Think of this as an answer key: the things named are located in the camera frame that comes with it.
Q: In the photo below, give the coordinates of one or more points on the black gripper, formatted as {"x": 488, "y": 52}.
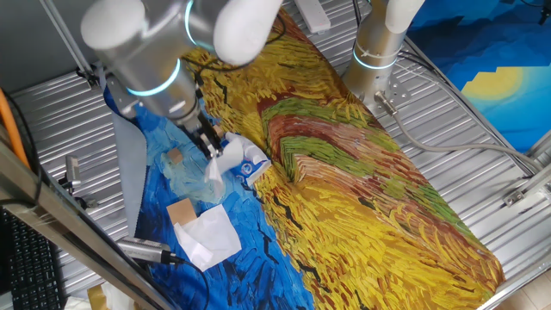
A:
{"x": 200, "y": 129}

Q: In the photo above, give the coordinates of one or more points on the white napkin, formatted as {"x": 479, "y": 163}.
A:
{"x": 215, "y": 176}
{"x": 211, "y": 237}

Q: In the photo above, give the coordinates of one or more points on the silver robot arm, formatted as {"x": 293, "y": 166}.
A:
{"x": 142, "y": 56}

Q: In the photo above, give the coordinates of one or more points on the large wooden block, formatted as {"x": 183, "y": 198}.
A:
{"x": 181, "y": 212}

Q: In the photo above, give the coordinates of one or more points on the silver cylinder device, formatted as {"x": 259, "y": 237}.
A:
{"x": 142, "y": 249}

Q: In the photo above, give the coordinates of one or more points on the painted wheat field tablecloth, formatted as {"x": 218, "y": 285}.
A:
{"x": 344, "y": 215}

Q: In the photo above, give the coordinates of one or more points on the white power strip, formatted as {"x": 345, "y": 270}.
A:
{"x": 314, "y": 15}

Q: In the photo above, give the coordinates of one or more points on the thin metal pole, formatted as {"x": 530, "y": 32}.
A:
{"x": 66, "y": 36}

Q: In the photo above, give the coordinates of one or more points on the white crumpled tissue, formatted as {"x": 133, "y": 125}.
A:
{"x": 116, "y": 299}

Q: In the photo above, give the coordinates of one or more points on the black keyboard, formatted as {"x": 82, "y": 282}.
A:
{"x": 30, "y": 267}

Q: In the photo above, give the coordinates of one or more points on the blue painted backdrop cloth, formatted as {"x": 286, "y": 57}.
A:
{"x": 495, "y": 43}

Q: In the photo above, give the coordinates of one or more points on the steel frame bar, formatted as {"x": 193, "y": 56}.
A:
{"x": 43, "y": 202}

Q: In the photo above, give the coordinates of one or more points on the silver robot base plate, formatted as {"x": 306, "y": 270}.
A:
{"x": 398, "y": 92}

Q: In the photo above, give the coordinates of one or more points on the aluminium profile rail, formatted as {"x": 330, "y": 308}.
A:
{"x": 534, "y": 185}

